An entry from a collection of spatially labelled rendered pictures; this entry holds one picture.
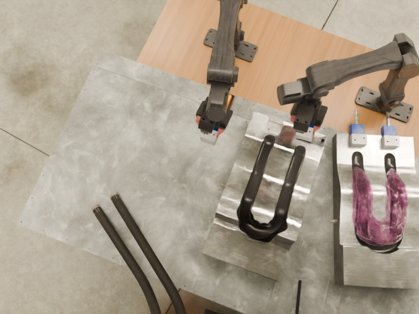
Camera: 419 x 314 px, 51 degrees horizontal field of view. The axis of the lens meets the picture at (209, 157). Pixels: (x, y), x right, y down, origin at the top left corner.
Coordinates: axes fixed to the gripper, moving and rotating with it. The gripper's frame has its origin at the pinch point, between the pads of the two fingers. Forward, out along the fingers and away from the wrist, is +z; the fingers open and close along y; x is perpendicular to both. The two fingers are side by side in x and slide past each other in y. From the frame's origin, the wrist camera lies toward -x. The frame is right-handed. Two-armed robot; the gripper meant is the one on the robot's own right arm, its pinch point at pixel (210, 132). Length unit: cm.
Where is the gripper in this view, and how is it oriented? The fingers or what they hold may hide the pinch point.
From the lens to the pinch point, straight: 142.3
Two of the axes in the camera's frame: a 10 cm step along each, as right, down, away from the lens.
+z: -1.6, 6.4, 7.5
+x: 3.1, -6.9, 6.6
